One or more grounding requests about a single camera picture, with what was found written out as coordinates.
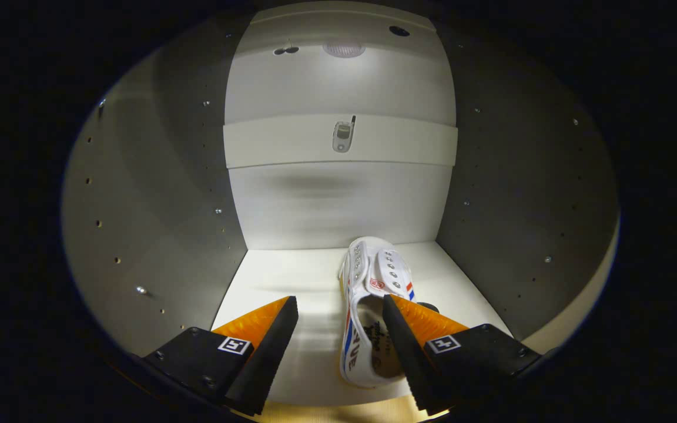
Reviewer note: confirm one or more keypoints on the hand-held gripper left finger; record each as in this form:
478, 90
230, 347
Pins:
268, 358

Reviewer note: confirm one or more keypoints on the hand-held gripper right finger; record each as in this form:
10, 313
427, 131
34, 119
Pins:
412, 358

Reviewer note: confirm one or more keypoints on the white canvas shoe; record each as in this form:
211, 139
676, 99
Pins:
368, 276

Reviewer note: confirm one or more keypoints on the beige shoe cabinet door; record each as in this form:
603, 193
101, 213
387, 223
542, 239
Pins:
573, 296

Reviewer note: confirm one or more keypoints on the grey shoe cabinet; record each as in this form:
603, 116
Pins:
338, 200

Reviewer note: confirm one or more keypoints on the round cabinet light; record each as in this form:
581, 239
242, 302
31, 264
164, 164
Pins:
344, 49

